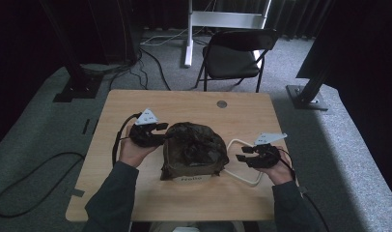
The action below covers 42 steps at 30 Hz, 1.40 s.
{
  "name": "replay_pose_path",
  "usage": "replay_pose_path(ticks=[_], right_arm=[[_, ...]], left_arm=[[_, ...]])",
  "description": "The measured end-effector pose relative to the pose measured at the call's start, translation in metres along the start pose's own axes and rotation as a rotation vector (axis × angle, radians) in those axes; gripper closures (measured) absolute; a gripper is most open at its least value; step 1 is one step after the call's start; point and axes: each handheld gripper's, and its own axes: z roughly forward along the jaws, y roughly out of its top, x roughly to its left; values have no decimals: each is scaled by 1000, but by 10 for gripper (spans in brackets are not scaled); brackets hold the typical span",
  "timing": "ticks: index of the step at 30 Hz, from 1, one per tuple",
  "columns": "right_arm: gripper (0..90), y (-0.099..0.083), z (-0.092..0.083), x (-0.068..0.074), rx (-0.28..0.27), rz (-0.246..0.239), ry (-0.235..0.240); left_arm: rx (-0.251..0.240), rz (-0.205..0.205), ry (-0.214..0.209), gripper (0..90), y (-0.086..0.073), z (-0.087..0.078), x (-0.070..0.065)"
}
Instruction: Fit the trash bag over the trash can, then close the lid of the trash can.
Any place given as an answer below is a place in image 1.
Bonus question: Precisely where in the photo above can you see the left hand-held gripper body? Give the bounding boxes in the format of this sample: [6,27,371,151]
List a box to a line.
[128,107,159,149]

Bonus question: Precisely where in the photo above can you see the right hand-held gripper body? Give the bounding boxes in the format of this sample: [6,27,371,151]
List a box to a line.
[250,131,289,169]

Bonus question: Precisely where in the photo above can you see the black trash bag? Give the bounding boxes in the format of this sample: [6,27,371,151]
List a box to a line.
[159,121,231,182]

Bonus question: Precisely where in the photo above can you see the cream plastic bin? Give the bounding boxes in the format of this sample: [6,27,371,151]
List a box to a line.
[171,138,265,188]

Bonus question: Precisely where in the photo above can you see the person's left hand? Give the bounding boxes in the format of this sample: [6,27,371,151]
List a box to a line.
[120,127,159,168]

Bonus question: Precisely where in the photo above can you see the person's right hand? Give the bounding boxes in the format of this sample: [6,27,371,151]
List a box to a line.
[260,147,296,187]

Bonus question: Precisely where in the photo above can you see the person's legs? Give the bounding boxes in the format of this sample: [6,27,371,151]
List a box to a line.
[150,220,245,232]

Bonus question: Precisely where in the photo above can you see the black folding chair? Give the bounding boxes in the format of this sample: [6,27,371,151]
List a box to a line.
[194,28,279,94]

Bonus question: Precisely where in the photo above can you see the dark curtain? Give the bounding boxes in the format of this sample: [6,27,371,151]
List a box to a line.
[294,0,392,204]
[129,0,333,42]

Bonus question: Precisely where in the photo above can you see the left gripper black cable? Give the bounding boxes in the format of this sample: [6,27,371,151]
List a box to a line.
[111,112,143,168]

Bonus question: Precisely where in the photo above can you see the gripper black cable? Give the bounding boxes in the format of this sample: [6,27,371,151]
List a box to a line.
[111,112,143,168]
[274,148,331,232]

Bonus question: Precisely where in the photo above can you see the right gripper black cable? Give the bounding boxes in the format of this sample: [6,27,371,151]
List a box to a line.
[274,148,331,232]

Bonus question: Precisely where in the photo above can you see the bundle of black floor cables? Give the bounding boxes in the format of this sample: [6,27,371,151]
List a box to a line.
[81,47,149,91]

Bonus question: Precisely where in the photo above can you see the black stand with base plate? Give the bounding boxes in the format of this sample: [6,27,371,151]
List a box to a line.
[39,0,104,103]
[285,64,330,111]

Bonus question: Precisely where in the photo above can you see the looped black floor cable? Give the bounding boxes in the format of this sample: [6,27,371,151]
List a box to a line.
[0,152,86,218]

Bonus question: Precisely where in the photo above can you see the white floor cable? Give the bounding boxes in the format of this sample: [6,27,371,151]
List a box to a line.
[140,28,189,46]

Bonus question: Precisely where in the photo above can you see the white desk frame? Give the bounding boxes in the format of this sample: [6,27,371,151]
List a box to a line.
[183,0,272,68]

